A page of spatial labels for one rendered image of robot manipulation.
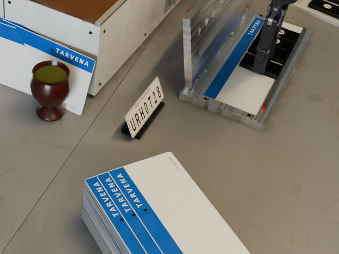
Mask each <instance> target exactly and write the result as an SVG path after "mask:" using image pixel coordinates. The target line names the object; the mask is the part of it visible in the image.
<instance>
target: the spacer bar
mask: <svg viewBox="0 0 339 254"><path fill-rule="evenodd" d="M281 27H283V28H286V29H289V30H292V31H294V32H297V33H300V34H301V33H302V30H303V28H301V27H298V26H295V25H292V24H290V23H287V22H284V21H283V23H282V26H281Z"/></svg>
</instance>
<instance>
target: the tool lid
mask: <svg viewBox="0 0 339 254"><path fill-rule="evenodd" d="M251 4H252V0H197V2H196V3H195V4H194V5H193V6H192V7H191V9H190V10H189V11H188V12H187V13H186V15H185V16H184V17H183V45H184V73H185V88H189V89H193V87H194V86H195V81H196V79H197V78H198V77H201V76H202V74H203V73H205V72H207V70H208V69H209V67H210V66H211V64H212V63H213V62H214V60H215V56H216V54H217V53H218V52H219V50H220V49H221V47H222V46H223V41H224V40H225V39H228V37H229V36H230V35H232V34H233V33H234V31H235V30H236V29H237V27H238V26H239V24H240V20H241V19H242V17H243V16H244V15H245V13H246V8H247V7H250V6H251Z"/></svg>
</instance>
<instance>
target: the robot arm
mask: <svg viewBox="0 0 339 254"><path fill-rule="evenodd" d="M297 1H298V0H272V2H271V4H269V6H268V9H267V11H268V13H267V16H266V17H265V21H264V26H263V29H262V33H261V36H260V40H259V44H258V46H256V47H255V49H257V53H256V57H255V60H254V64H253V68H252V72H255V73H258V74H260V75H263V74H264V72H265V68H266V65H267V62H268V60H269V61H271V59H272V56H273V52H274V49H275V46H276V42H277V39H280V37H281V35H279V34H278V33H279V32H280V31H281V26H282V24H283V20H284V17H285V15H286V11H287V9H288V7H289V4H293V3H295V2H297Z"/></svg>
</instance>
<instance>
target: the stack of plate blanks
mask: <svg viewBox="0 0 339 254"><path fill-rule="evenodd" d="M83 199H84V201H83V206H82V216H81V218H82V219H83V221H84V223H85V224H86V226H87V228H88V229H89V231H90V233H91V234H92V236H93V238H94V239H95V241H96V243H97V244H98V246H99V248H100V250H101V251H102V253H103V254H146V252H145V251H144V249H143V248H142V246H141V245H140V243H139V242H138V240H137V239H136V237H135V235H134V234H133V232H132V231H131V229H130V228H129V226H128V225H127V223H126V222H125V220H124V219H123V217H122V216H121V214H120V213H119V211H118V210H117V208H116V206H115V205H114V203H113V202H112V200H111V199H110V197H109V196H108V194H107V193H106V191H105V189H104V188H103V186H102V185H101V183H100V182H99V180H98V179H97V175H96V176H93V177H90V178H87V179H85V183H84V192H83Z"/></svg>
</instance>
